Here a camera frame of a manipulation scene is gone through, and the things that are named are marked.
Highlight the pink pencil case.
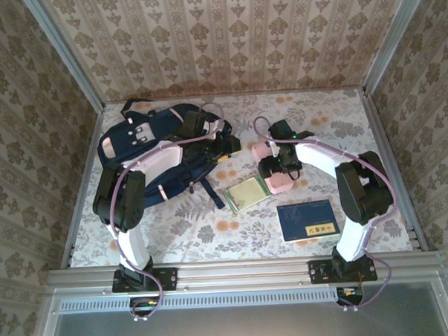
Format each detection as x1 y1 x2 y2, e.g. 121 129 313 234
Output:
250 140 296 196

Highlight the green notebook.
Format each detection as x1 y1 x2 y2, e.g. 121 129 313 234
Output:
223 175 273 215

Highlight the navy backpack with pink trim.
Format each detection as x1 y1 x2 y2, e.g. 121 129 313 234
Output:
94 94 246 215

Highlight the navy book with yellow label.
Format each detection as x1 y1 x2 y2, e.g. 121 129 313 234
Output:
276 198 342 244

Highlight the floral table cover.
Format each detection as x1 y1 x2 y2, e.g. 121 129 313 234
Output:
62 85 415 268

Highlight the grey metal panel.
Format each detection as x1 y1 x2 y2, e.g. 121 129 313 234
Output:
47 280 448 336

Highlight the aluminium table side rail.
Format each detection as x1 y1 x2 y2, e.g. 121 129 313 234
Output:
53 104 112 269
361 84 430 255

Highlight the aluminium mounting rail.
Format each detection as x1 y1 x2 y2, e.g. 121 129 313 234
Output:
45 250 447 298

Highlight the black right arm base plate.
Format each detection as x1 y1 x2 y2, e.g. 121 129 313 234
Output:
308 256 378 285

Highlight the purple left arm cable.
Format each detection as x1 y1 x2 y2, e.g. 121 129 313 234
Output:
108 101 235 323

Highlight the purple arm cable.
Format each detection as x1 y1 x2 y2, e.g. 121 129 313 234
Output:
253 110 402 316
108 101 235 323

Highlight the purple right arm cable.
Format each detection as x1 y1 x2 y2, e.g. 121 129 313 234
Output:
253 110 402 316

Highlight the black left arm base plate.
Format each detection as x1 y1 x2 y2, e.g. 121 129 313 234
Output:
111 266 179 294

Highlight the slotted grey cable duct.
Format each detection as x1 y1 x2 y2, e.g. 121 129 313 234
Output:
57 285 340 314

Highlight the aluminium upright frame post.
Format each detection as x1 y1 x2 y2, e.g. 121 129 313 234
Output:
358 0 436 94
22 0 106 113

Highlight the small circuit board with wires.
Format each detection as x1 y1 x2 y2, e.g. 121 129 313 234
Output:
335 285 365 308
129 295 163 311

